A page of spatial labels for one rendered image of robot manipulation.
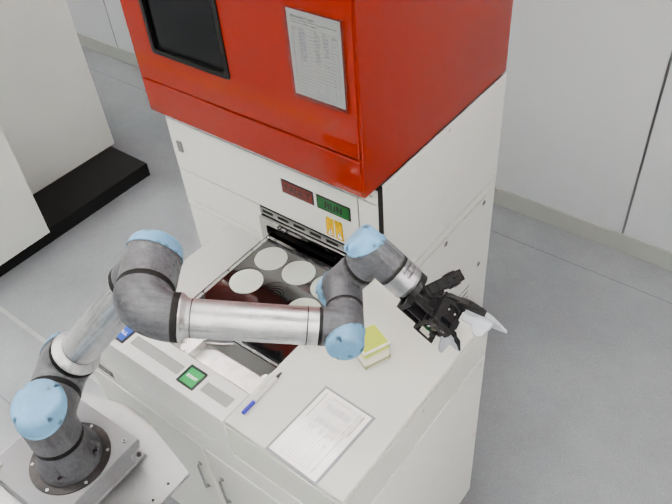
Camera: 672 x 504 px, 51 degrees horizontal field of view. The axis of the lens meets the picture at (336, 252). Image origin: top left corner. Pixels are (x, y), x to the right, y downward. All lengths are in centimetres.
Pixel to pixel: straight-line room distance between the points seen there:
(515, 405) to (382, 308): 114
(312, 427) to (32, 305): 220
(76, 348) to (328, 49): 85
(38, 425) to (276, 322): 59
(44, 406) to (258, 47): 94
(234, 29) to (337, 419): 95
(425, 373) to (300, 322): 48
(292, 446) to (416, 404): 30
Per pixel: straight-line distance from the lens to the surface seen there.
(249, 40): 177
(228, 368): 189
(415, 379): 171
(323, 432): 164
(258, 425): 167
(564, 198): 350
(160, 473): 184
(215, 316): 134
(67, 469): 177
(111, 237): 381
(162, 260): 142
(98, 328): 159
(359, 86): 160
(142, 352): 189
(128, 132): 458
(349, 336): 132
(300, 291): 201
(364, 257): 138
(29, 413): 167
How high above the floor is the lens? 234
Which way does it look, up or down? 43 degrees down
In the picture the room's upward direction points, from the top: 6 degrees counter-clockwise
